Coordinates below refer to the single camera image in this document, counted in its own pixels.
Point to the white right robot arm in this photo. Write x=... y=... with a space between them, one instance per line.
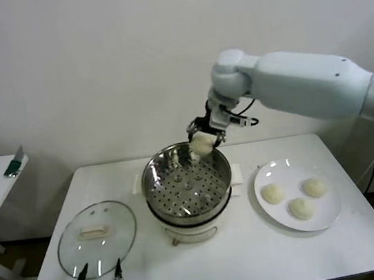
x=304 y=81

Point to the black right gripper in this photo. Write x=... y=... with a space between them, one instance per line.
x=218 y=118

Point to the white round plate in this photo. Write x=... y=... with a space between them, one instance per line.
x=329 y=207

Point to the perforated steel steamer basket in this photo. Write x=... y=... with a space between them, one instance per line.
x=187 y=188

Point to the white steamed baozi bun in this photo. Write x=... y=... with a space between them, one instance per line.
x=203 y=144
x=301 y=208
x=273 y=193
x=315 y=187

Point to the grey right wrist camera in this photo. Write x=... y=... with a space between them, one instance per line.
x=240 y=121

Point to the white electric cooker base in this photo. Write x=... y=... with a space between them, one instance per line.
x=189 y=233

